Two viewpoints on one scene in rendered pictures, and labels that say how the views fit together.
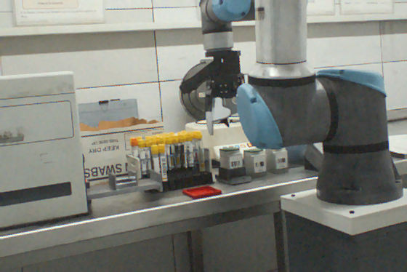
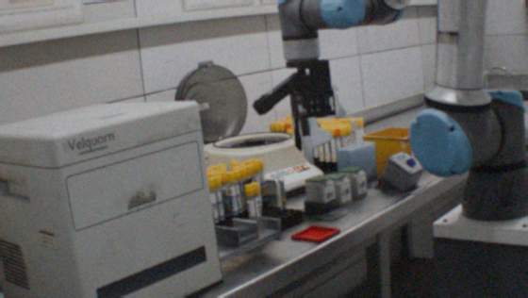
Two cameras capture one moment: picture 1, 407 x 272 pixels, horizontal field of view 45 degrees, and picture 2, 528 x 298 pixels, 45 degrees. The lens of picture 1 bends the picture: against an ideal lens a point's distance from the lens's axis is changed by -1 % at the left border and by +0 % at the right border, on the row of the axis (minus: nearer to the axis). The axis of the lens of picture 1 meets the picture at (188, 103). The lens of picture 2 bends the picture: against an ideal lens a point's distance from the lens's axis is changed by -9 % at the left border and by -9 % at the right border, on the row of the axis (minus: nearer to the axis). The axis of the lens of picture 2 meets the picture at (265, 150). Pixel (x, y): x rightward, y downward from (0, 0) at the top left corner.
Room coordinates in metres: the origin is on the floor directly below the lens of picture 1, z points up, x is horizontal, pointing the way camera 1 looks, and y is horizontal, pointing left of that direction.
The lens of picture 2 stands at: (0.02, 0.60, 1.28)
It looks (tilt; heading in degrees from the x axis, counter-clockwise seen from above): 10 degrees down; 334
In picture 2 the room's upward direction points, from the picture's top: 6 degrees counter-clockwise
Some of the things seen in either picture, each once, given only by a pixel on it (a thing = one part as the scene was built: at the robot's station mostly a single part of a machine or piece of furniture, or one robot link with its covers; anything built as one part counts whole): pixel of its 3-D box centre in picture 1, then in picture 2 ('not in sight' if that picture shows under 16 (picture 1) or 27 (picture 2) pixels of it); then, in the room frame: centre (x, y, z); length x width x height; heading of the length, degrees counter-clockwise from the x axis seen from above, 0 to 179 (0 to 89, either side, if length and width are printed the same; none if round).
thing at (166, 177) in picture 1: (174, 163); (258, 204); (1.23, 0.05, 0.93); 0.17 x 0.09 x 0.11; 114
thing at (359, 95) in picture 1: (348, 104); (493, 123); (0.90, -0.29, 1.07); 0.13 x 0.12 x 0.14; 102
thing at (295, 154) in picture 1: (293, 146); (357, 166); (1.37, -0.28, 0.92); 0.10 x 0.07 x 0.10; 108
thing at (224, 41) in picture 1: (218, 43); (301, 50); (1.23, -0.09, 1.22); 0.08 x 0.08 x 0.05
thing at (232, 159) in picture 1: (231, 162); (321, 194); (1.23, -0.09, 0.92); 0.05 x 0.04 x 0.06; 23
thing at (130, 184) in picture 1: (113, 184); (228, 240); (1.08, 0.18, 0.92); 0.21 x 0.07 x 0.05; 113
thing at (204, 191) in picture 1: (201, 192); (316, 234); (1.12, -0.01, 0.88); 0.07 x 0.07 x 0.01; 23
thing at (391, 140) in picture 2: not in sight; (398, 151); (1.42, -0.45, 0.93); 0.13 x 0.13 x 0.10; 19
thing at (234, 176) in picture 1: (232, 173); (321, 206); (1.23, -0.09, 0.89); 0.09 x 0.05 x 0.04; 23
